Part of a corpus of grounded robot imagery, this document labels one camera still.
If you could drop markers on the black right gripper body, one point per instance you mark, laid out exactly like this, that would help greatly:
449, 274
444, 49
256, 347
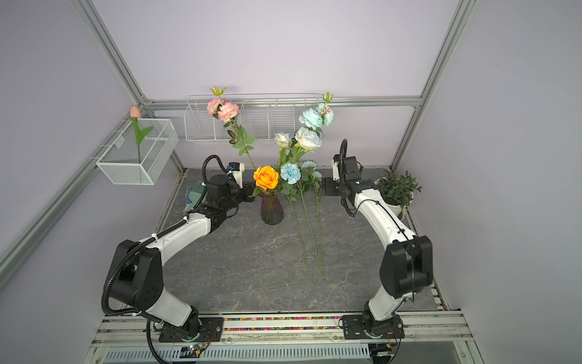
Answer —
332, 188

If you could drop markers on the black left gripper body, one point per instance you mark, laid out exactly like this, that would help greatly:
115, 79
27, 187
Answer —
243, 195

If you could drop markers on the dark red glass vase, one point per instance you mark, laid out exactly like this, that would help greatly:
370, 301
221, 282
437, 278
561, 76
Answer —
272, 212

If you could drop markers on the light blue carnation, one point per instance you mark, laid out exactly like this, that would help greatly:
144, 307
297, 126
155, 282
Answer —
290, 175

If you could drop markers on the teal white rose spray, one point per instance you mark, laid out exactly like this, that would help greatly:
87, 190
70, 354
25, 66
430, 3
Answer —
309, 137

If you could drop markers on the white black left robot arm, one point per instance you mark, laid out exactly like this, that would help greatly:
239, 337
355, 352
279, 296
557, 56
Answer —
135, 283

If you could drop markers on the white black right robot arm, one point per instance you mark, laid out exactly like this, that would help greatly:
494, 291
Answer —
407, 263

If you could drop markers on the orange rose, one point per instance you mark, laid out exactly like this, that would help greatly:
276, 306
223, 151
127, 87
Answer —
267, 180

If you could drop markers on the potted green plant white pot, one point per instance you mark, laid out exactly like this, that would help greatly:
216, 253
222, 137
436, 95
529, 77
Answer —
398, 190

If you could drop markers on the pink rose spray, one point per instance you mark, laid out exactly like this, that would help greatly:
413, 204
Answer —
228, 113

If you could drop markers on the pink tulip in basket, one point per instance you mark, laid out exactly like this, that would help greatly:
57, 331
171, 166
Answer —
140, 134

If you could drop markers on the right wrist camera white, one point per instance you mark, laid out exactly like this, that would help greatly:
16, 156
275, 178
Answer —
336, 171

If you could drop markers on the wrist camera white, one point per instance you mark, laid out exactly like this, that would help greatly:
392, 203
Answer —
336, 171
236, 170

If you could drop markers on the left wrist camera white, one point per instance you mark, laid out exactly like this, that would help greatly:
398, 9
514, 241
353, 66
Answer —
236, 170

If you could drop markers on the white wire basket back wall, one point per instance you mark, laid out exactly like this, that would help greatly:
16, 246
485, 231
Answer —
261, 114

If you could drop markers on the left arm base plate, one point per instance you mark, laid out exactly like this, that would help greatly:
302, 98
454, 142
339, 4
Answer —
194, 330

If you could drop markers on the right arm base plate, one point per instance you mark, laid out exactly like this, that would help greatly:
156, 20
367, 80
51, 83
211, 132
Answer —
363, 326

